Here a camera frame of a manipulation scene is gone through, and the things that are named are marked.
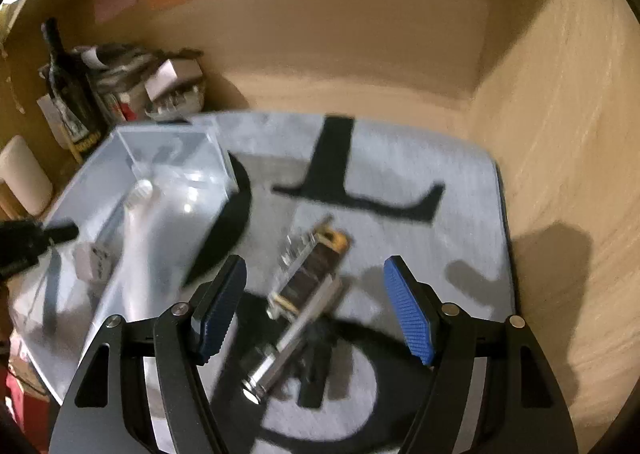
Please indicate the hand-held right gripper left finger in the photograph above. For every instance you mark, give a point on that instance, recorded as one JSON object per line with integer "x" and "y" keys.
{"x": 222, "y": 306}

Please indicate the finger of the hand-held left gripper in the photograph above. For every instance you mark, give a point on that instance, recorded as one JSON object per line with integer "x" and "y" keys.
{"x": 61, "y": 232}

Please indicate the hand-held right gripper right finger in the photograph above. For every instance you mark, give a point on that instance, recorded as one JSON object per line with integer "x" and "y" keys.
{"x": 407, "y": 314}

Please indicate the silver key multi-tool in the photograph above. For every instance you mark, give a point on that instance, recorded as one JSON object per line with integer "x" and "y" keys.
{"x": 295, "y": 339}

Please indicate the black battery with gold top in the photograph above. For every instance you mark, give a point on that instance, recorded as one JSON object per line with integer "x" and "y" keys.
{"x": 315, "y": 264}

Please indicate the clear plastic storage box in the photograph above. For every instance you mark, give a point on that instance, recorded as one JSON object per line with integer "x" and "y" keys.
{"x": 170, "y": 159}

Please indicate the small white plastic block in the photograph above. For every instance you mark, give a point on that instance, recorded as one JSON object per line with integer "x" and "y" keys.
{"x": 95, "y": 261}

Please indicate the white cylinder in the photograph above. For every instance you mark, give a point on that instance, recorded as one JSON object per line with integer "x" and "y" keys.
{"x": 22, "y": 174}

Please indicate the white handheld massager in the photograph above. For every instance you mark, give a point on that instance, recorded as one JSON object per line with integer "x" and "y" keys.
{"x": 137, "y": 244}

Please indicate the dark wine bottle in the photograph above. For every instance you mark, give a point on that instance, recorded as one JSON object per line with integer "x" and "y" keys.
{"x": 70, "y": 94}

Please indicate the grey mat with black print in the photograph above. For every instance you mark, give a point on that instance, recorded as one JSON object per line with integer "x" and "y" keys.
{"x": 425, "y": 174}

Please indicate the pile of papers and booklets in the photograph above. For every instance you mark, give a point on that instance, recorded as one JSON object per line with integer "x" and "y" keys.
{"x": 120, "y": 74}

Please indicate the white folded card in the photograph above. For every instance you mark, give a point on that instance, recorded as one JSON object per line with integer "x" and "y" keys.
{"x": 172, "y": 75}

